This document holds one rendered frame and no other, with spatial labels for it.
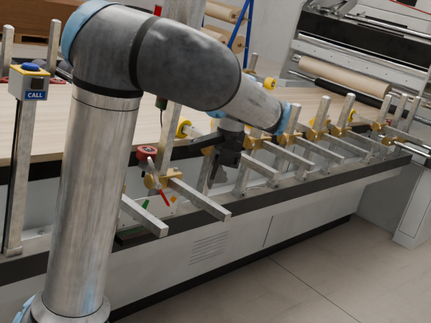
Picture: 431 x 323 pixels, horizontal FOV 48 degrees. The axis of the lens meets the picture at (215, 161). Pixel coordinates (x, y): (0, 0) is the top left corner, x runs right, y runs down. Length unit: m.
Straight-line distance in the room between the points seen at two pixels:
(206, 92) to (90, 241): 0.34
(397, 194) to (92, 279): 3.40
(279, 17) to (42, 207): 11.18
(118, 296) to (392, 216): 2.56
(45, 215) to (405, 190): 2.98
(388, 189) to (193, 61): 3.50
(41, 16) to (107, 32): 7.14
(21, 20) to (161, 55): 7.10
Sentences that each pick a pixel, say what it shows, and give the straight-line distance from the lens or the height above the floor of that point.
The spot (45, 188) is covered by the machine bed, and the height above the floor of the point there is 0.77.
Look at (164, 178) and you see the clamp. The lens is 1.67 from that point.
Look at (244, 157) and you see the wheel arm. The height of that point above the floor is 0.96.
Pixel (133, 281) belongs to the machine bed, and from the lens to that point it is 2.24.
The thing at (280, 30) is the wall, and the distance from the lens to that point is 12.49.
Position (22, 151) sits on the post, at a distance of 1.33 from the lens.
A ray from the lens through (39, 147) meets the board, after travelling 1.66.
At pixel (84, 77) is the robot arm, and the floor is 1.34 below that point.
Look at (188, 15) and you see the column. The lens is 5.61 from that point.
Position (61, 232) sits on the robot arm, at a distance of 0.89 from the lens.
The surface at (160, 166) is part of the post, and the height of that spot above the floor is 0.91.
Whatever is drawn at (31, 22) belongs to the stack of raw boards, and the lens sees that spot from 7.85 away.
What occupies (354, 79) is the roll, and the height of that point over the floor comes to 1.06.
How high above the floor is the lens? 1.52
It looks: 20 degrees down
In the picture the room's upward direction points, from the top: 15 degrees clockwise
